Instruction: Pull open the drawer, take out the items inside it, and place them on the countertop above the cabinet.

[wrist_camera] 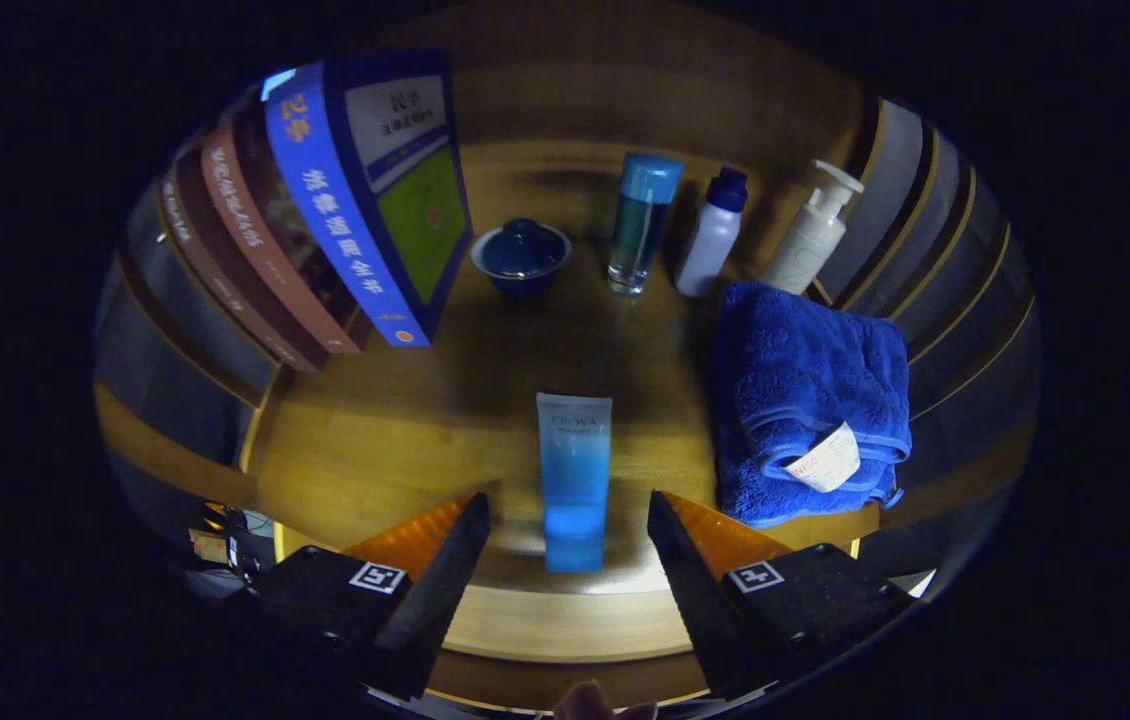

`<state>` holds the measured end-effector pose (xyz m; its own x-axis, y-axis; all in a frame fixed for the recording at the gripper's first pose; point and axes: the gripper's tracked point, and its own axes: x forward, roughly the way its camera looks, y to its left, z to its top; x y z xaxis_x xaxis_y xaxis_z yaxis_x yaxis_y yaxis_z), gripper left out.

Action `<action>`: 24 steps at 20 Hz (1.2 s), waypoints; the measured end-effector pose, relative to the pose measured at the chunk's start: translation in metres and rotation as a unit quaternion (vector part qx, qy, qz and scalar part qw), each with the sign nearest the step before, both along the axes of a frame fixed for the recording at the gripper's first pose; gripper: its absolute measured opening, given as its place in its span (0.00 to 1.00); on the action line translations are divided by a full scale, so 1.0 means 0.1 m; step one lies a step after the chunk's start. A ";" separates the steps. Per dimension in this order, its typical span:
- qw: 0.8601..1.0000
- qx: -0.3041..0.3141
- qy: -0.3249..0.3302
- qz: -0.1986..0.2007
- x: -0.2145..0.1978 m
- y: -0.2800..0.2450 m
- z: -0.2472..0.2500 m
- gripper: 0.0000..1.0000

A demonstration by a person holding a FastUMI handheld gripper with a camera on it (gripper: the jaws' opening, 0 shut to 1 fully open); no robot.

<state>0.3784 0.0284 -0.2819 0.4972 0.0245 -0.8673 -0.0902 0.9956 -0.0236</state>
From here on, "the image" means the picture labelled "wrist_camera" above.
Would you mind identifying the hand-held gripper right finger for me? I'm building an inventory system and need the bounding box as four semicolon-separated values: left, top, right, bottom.
647;490;916;698

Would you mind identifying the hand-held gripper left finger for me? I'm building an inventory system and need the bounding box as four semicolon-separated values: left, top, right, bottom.
245;492;492;701

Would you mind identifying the blue cosmetic tube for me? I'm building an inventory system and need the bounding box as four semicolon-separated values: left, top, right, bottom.
536;392;614;574

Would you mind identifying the wooden countertop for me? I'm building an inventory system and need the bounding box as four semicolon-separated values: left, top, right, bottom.
240;140;881;663

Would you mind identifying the wooden cabinet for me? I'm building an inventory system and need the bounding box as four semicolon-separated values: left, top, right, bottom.
95;45;1041;706

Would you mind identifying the dark equipment pile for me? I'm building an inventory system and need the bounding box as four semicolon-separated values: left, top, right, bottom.
187;503;271;593

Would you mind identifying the blue folded towel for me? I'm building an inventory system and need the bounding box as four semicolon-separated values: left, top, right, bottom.
710;281;914;529

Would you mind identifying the blue lidded tea bowl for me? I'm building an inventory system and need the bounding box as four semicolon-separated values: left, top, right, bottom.
471;218;573;298

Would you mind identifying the white bottle with navy cap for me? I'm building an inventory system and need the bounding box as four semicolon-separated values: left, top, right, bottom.
675;167;749;299

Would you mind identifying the white pump bottle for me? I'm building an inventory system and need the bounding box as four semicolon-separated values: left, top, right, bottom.
760;160;866;297

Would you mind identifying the dark brown book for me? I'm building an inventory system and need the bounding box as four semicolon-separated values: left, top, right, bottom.
157;150;326;373

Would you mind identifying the clear bottle with teal cap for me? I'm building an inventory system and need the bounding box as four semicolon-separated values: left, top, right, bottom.
607;153;685;297

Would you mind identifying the reddish brown book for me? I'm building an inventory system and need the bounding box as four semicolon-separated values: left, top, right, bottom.
200;105;366;354

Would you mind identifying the blue book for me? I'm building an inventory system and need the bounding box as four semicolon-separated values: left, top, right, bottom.
263;50;474;348

